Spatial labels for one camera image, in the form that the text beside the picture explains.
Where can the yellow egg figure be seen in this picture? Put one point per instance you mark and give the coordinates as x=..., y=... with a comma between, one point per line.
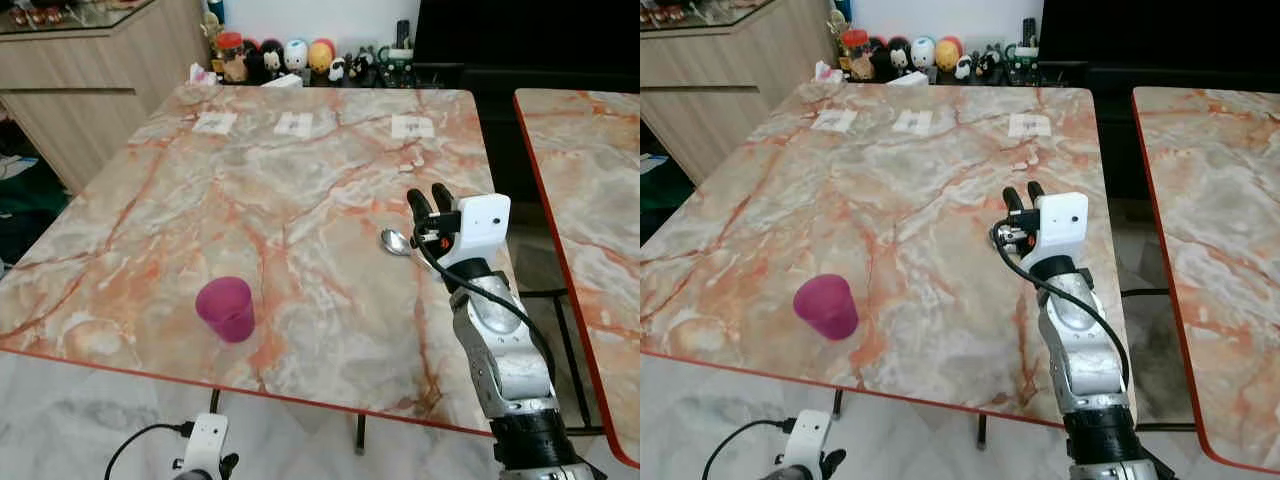
x=321, y=56
x=948, y=54

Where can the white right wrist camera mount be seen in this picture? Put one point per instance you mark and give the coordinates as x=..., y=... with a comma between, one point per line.
x=1065, y=225
x=482, y=225

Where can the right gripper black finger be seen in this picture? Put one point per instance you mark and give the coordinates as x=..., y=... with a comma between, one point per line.
x=1013, y=200
x=442, y=198
x=1035, y=194
x=418, y=205

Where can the black television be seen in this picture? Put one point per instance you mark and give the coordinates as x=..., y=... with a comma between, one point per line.
x=1160, y=28
x=530, y=30

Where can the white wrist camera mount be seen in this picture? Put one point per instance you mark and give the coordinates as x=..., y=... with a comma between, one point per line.
x=482, y=225
x=808, y=438
x=1065, y=225
x=205, y=440

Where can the flat white box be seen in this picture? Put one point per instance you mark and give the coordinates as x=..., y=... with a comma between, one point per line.
x=283, y=82
x=908, y=79

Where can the dark green figurine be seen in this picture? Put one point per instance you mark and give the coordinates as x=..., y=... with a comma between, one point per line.
x=398, y=66
x=1022, y=64

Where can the white egg figure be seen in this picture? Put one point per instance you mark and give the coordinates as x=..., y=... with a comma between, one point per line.
x=923, y=50
x=296, y=53

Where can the light wooden cabinet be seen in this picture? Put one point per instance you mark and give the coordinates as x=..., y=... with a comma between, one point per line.
x=730, y=90
x=90, y=90

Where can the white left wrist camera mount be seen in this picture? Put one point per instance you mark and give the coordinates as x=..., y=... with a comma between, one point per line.
x=205, y=440
x=808, y=438

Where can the black plush figure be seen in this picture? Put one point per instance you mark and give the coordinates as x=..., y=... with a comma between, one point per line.
x=893, y=56
x=268, y=58

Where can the white paper label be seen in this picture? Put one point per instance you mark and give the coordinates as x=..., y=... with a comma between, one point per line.
x=293, y=124
x=1028, y=125
x=833, y=120
x=912, y=122
x=411, y=126
x=213, y=122

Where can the small panda figurine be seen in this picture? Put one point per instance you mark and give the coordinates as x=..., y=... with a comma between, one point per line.
x=964, y=67
x=338, y=69

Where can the pink tissue pack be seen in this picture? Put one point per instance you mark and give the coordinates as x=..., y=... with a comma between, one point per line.
x=203, y=74
x=827, y=72

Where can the black remote control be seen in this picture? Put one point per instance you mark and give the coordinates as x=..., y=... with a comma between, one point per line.
x=402, y=33
x=1028, y=30

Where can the black and white figurine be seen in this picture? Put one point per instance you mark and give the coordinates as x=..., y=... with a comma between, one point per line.
x=988, y=63
x=362, y=66

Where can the purple plastic cup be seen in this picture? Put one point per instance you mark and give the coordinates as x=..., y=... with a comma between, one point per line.
x=225, y=310
x=826, y=306

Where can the orange lid toy jar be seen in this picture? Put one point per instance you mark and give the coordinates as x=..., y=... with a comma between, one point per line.
x=232, y=52
x=855, y=48

